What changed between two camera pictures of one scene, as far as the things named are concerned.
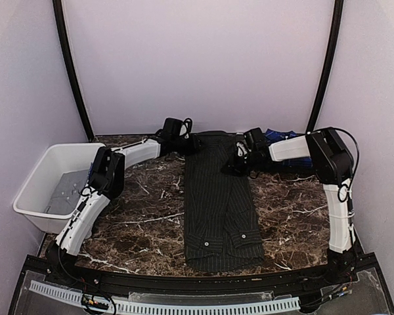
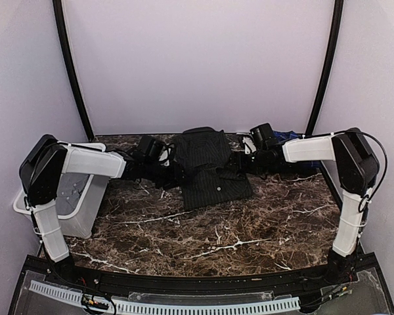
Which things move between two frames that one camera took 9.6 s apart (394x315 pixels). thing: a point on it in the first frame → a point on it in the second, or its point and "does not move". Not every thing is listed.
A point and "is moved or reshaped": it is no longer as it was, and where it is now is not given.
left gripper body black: [186, 147] → [162, 177]
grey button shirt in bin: [67, 193] does not move
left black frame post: [70, 54] does not move
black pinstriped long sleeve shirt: [221, 224] is moved or reshaped
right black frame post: [329, 65] does not move
